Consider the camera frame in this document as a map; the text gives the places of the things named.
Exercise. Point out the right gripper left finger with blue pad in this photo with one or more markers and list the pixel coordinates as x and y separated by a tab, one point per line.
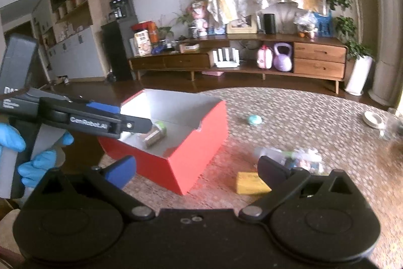
120	172

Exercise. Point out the finger of the left gripper genrobot label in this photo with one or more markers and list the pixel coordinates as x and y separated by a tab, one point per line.
69	115

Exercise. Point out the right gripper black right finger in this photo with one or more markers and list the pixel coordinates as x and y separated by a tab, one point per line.
284	184

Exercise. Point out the pink pig figurine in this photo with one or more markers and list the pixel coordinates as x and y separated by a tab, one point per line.
308	159

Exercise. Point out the yellow small box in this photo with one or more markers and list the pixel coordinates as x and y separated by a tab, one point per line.
249	183

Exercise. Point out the green lid metal can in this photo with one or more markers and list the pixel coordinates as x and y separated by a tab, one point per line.
157	133

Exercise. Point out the small teal round case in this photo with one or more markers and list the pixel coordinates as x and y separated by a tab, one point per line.
254	120

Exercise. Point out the red cardboard box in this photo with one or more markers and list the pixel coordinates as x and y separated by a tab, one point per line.
195	128

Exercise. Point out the clear jar purple contents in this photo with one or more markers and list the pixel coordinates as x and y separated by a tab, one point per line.
263	154

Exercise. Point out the lace patterned tablecloth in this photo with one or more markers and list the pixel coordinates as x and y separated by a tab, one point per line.
292	120

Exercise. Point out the black cabinet with coffee machine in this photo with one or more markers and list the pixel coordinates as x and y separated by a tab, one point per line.
117	33

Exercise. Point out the cereal snack box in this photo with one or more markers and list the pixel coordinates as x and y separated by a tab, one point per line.
142	43

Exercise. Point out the white small dish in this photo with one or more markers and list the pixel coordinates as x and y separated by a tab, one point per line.
373	120

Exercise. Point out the clear drinking glass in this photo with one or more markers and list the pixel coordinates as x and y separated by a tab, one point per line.
390	129

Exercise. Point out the purple kettlebell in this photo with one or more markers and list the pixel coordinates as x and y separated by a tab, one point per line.
283	62

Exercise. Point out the pink toy case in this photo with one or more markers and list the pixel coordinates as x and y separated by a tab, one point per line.
265	57

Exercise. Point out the wooden tv sideboard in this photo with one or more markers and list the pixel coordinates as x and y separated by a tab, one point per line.
319	58

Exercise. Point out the white wifi router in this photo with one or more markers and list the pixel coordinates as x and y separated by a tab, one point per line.
226	57

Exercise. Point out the pink doll figurine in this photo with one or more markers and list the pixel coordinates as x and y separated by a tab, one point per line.
199	24

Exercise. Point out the black cylindrical speaker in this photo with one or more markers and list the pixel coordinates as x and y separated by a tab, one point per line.
270	26

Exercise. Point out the potted tree white pot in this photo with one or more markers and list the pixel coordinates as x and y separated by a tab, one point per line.
349	28

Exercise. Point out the wall shelf unit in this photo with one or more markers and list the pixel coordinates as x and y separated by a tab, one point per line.
69	32

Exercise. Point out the wooden picture frame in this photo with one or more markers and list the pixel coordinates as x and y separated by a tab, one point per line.
244	25

